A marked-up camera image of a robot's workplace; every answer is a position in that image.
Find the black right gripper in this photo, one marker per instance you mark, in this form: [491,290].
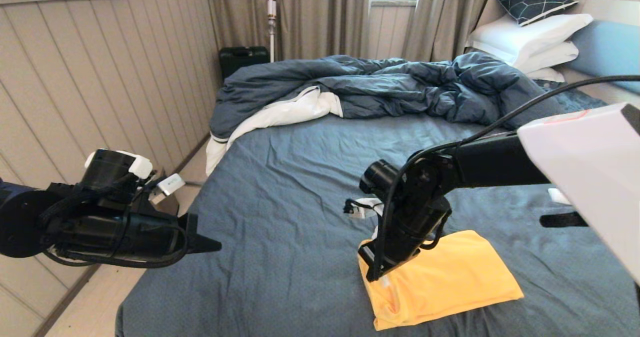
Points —
[400,247]

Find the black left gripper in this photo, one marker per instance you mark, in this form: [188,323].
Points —
[125,237]

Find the yellow printed t-shirt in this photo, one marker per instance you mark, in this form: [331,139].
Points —
[450,277]

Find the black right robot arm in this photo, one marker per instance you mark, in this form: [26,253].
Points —
[550,167]

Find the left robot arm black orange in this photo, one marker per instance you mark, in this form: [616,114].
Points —
[20,217]

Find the brown trash bin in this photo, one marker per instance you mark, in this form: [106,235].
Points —
[170,204]

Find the dark blue bed sheet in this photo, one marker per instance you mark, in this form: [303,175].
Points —
[300,177]

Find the dark blue duvet white lining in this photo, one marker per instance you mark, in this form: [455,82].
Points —
[400,89]

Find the white flat oblong object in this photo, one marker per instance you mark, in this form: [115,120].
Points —
[557,196]

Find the dark green hard case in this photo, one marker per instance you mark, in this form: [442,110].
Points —
[242,59]

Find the beige curtain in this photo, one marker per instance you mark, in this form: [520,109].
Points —
[445,17]
[320,17]

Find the large white pillow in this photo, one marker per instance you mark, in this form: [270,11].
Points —
[522,36]

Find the white stick vacuum cleaner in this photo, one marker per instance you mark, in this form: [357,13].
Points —
[271,8]

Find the dark geometric patterned cushion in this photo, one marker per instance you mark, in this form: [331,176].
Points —
[530,1]

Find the blue padded headboard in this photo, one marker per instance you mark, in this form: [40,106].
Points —
[612,52]

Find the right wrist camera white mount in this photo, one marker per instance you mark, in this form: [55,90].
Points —
[362,208]

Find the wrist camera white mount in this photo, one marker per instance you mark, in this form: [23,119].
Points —
[167,184]
[362,208]

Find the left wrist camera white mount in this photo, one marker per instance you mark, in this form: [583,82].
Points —
[167,184]

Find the beige headboard frame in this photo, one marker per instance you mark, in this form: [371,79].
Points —
[607,93]

